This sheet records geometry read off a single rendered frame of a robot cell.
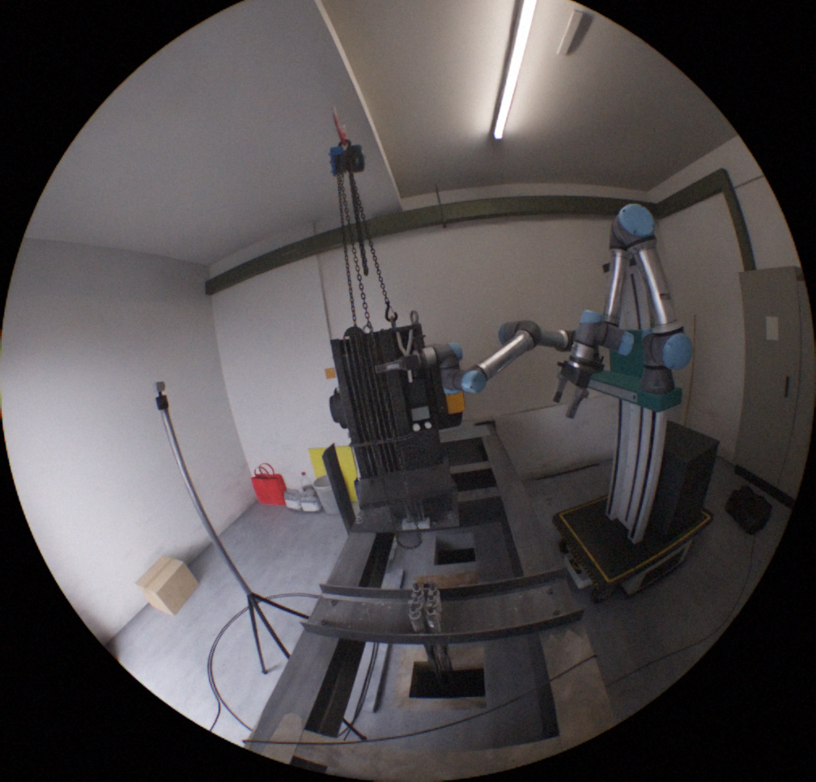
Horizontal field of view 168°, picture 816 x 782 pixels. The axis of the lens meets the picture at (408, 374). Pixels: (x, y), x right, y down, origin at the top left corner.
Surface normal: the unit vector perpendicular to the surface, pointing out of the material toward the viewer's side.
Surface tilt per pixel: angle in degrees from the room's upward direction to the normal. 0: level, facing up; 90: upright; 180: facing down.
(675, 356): 98
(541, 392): 90
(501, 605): 0
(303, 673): 0
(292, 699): 0
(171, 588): 90
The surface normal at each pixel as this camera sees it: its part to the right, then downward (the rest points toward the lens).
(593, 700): -0.18, -0.98
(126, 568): 0.98, -0.15
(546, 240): -0.12, 0.15
